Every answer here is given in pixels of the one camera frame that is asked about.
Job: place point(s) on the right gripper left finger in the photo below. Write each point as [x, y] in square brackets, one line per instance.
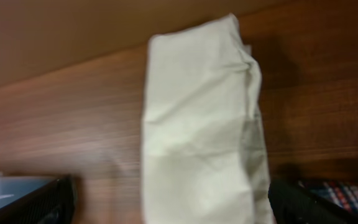
[55, 202]

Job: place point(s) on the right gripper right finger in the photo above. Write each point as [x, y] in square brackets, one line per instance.
[293, 204]

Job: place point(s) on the clear plastic storage container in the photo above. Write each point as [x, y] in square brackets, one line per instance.
[13, 188]

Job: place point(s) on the cream white cloth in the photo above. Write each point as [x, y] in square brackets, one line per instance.
[203, 152]

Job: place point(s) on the folded red plaid cloth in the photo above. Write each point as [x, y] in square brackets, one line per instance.
[343, 194]

